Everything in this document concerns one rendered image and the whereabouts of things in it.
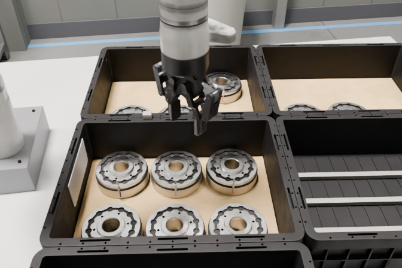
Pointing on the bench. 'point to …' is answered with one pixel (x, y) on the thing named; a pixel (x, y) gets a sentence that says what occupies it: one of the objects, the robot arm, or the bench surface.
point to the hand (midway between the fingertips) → (186, 119)
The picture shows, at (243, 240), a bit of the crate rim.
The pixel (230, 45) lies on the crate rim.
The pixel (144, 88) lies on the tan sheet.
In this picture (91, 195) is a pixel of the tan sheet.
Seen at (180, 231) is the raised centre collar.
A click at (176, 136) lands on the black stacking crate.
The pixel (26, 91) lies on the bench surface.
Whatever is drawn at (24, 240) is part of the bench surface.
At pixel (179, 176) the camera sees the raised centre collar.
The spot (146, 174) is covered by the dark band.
